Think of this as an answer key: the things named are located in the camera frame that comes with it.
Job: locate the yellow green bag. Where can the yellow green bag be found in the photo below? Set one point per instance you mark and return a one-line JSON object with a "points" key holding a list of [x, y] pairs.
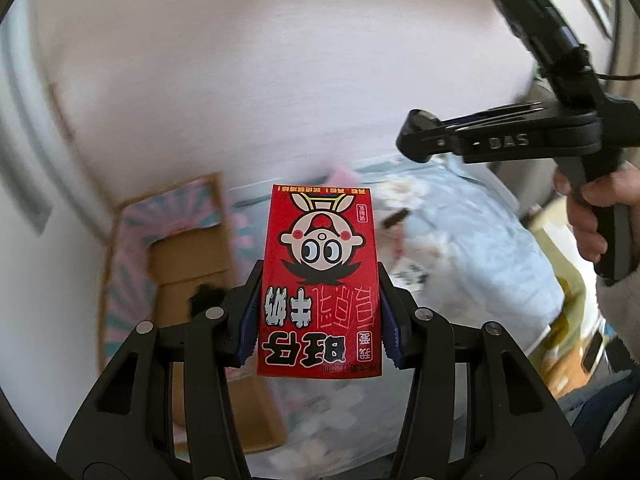
{"points": [[560, 270]]}

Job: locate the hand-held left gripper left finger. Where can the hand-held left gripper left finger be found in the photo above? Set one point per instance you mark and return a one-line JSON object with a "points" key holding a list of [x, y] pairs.
{"points": [[247, 331]]}

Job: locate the red cartoon milk carton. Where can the red cartoon milk carton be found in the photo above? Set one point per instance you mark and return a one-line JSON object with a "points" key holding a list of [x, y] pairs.
{"points": [[320, 280]]}

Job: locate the person's right hand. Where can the person's right hand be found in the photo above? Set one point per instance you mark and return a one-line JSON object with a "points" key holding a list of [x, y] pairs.
{"points": [[582, 220]]}

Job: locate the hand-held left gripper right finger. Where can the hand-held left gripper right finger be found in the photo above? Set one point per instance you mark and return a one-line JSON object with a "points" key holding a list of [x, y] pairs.
{"points": [[393, 332]]}

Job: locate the brown snack wrapper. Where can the brown snack wrapper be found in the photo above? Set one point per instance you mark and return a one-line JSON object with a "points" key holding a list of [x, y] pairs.
{"points": [[395, 219]]}

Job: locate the black and white packet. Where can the black and white packet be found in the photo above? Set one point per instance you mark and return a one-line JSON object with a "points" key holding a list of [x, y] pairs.
{"points": [[411, 273]]}

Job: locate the person's right forearm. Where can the person's right forearm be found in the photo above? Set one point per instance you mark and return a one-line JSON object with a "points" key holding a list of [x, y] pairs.
{"points": [[620, 325]]}

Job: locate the floral light blue blanket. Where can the floral light blue blanket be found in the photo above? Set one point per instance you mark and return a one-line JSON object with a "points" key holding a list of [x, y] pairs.
{"points": [[465, 240]]}

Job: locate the person's leg in jeans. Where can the person's leg in jeans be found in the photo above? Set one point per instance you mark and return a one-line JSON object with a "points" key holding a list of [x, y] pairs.
{"points": [[605, 410]]}

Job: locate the pink packet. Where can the pink packet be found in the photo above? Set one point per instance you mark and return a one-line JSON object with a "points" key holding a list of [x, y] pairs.
{"points": [[345, 174]]}

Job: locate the cardboard box with striped flaps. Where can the cardboard box with striped flaps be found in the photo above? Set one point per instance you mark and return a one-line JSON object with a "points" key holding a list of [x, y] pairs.
{"points": [[200, 260]]}

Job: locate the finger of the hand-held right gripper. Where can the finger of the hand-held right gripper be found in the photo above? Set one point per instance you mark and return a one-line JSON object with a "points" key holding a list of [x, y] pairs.
{"points": [[425, 132]]}

